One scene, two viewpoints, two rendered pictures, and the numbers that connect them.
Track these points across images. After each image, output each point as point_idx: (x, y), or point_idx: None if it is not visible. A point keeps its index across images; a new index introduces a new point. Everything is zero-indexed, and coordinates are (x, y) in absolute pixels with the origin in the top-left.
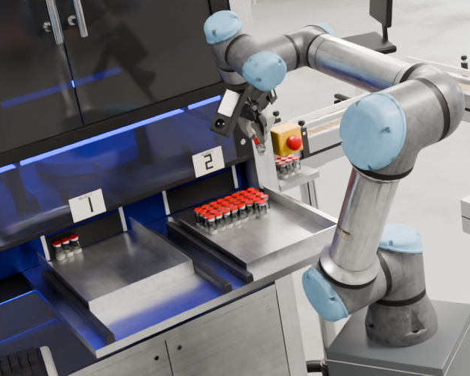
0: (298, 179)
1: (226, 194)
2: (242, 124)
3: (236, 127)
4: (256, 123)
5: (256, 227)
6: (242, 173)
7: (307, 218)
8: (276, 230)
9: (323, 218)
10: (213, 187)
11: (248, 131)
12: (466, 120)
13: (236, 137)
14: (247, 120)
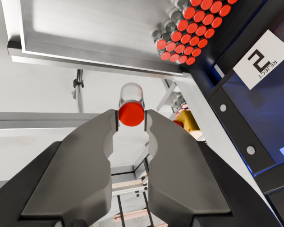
0: (167, 98)
1: (222, 53)
2: (176, 153)
3: (237, 120)
4: (42, 215)
5: (148, 5)
6: (215, 81)
7: (101, 53)
8: (117, 13)
9: (64, 54)
10: (238, 50)
11: (149, 132)
12: (118, 167)
13: (232, 109)
14: (148, 190)
